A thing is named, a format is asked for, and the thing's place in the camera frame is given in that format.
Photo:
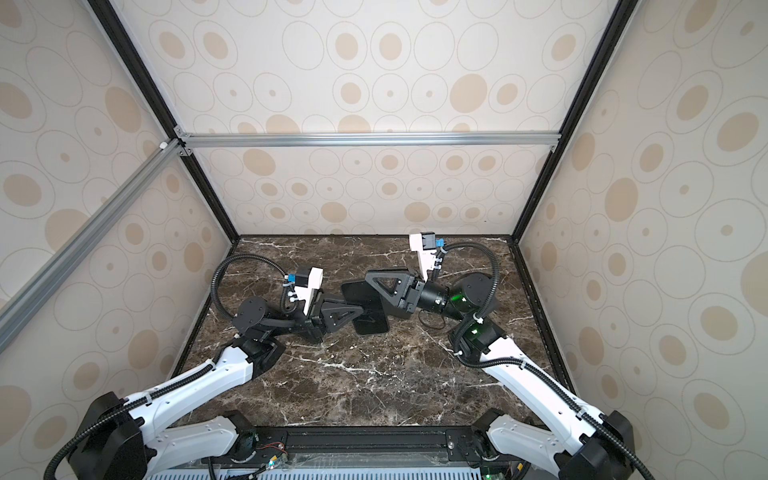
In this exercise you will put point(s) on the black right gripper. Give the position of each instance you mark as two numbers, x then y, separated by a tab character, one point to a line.
405	298

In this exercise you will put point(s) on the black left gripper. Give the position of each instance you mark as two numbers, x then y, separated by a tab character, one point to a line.
328	318

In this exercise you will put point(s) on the black smartphone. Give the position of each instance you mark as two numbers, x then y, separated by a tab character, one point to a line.
360	292

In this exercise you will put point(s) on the black phone case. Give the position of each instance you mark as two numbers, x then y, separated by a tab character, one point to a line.
374	323

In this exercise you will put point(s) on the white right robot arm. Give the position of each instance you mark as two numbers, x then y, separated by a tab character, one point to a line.
578	440

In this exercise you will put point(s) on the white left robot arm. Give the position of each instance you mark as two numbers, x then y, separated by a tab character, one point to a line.
136	436

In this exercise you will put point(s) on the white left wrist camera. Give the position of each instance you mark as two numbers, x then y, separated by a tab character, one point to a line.
303	285

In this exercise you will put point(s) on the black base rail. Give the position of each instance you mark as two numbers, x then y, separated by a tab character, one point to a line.
433	452

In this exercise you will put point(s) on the silver aluminium rail back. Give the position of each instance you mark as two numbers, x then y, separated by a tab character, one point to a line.
390	139

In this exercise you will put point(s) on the silver aluminium rail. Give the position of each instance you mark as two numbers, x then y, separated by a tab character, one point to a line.
390	139
18	312

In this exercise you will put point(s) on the silver aluminium rail left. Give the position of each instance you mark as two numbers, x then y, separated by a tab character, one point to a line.
18	312

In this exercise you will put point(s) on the black corner frame post right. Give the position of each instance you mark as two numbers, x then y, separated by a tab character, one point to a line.
616	26

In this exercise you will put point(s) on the black corner frame post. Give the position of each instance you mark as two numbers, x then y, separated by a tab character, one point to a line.
616	26
107	17

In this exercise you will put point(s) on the black corner frame post left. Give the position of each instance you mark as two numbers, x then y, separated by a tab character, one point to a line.
107	17

